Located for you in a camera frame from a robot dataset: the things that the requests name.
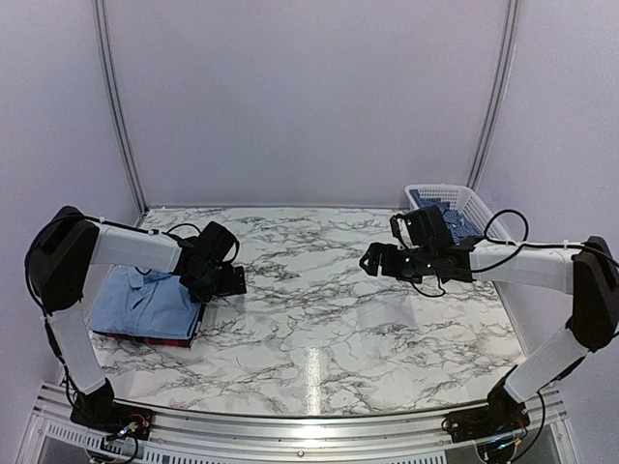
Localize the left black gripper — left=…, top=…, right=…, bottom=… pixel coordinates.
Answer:
left=187, top=263, right=246, bottom=303

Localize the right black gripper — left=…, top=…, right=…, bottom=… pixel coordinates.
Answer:
left=360, top=243, right=435, bottom=283

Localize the red black plaid shirt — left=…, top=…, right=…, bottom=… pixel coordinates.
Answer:
left=93, top=305, right=204, bottom=348

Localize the light blue long sleeve shirt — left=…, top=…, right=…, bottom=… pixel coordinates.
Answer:
left=89, top=266, right=201, bottom=341

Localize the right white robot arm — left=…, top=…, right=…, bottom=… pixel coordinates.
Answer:
left=359, top=205, right=618, bottom=433

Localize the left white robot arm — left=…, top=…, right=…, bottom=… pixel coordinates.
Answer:
left=24, top=206, right=246, bottom=430

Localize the blue patterned shirt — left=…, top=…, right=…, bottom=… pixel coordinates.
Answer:
left=410, top=188, right=485, bottom=243

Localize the white plastic basket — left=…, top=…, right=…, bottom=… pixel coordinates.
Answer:
left=403, top=183, right=504, bottom=238

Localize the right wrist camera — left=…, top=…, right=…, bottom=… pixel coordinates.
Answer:
left=390, top=213, right=414, bottom=249

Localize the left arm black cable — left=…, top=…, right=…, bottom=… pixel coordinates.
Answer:
left=166, top=221, right=202, bottom=241

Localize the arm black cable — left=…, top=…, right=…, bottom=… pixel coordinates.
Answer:
left=483, top=208, right=586, bottom=250
left=166, top=221, right=202, bottom=241

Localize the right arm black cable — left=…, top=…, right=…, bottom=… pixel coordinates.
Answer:
left=483, top=208, right=586, bottom=250

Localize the aluminium front frame rail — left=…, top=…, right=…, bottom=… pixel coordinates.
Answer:
left=16, top=402, right=576, bottom=463

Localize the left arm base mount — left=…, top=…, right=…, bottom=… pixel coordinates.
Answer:
left=71, top=402, right=155, bottom=440

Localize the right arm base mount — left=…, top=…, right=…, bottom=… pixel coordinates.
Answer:
left=441, top=406, right=530, bottom=443

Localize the right aluminium wall post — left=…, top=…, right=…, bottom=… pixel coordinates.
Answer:
left=466, top=0, right=521, bottom=190

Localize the aluminium wall post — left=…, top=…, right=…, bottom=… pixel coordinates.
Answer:
left=466, top=0, right=521, bottom=190
left=92, top=0, right=149, bottom=217

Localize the left aluminium wall post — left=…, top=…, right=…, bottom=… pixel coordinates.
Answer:
left=92, top=0, right=149, bottom=217

